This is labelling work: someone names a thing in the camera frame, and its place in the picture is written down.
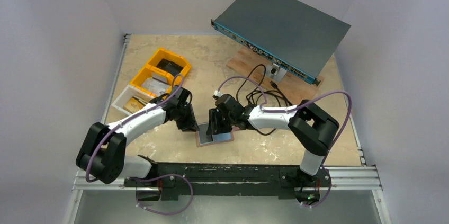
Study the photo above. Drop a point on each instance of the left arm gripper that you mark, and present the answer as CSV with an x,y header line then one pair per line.
x,y
190,124

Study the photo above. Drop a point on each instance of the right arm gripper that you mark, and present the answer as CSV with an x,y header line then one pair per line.
x,y
216,118

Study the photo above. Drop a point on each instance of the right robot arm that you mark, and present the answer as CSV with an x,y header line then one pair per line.
x,y
312,126

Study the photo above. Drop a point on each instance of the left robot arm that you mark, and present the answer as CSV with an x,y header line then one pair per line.
x,y
103,153

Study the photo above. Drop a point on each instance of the grey credit cards in bin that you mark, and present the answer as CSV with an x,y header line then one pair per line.
x,y
156,84

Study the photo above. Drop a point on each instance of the yellow bin with cards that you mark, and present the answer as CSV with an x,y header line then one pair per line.
x,y
146,72

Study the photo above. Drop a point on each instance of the yellow cards in white bin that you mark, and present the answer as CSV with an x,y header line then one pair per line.
x,y
134,104

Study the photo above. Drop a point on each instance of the black item in bin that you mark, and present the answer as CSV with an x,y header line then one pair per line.
x,y
169,67

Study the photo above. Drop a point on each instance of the yellow bin with black item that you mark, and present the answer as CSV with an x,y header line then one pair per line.
x,y
165,54

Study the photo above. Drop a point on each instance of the white plastic bin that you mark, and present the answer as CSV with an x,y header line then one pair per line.
x,y
128,92

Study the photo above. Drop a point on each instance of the grey socket box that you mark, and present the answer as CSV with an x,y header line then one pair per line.
x,y
275,72

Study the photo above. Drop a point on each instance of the wooden board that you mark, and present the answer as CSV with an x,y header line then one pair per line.
x,y
292,86

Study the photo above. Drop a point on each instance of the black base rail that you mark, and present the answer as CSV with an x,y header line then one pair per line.
x,y
199,179

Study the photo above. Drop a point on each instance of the aluminium frame rail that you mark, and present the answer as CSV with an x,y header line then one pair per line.
x,y
342,178

